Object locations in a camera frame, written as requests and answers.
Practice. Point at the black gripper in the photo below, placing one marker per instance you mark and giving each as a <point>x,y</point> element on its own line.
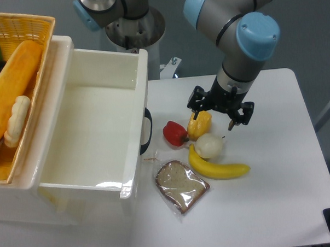
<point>222,101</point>

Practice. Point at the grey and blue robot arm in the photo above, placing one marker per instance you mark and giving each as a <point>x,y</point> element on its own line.
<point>247,37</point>

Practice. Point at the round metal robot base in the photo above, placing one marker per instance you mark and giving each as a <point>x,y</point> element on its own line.
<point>137,33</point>

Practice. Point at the pale white pear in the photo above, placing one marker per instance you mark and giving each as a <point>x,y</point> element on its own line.
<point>209,145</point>

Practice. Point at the yellow bell pepper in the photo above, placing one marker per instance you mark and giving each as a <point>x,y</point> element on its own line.
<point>199,126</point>

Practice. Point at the red bell pepper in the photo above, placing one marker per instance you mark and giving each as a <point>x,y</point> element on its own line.
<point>175,134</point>

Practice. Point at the yellow banana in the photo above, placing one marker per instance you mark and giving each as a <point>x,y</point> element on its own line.
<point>214,170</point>

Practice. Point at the bread slice in plastic bag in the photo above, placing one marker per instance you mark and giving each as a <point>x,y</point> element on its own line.
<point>180,187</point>

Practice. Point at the open white drawer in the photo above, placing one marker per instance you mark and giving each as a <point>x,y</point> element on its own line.
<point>102,129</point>

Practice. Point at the small beige bread roll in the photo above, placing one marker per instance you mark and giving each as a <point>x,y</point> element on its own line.
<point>16,121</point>

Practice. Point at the long orange baguette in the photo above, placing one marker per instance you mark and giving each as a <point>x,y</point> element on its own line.
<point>15,76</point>

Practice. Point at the yellow wicker basket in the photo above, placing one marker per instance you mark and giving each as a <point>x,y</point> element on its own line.
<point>14,29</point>

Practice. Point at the white drawer cabinet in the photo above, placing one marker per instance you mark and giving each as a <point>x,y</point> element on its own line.
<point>23,200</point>

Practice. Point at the white metal bracket with bolt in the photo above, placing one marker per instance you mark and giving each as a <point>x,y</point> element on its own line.
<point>170,70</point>

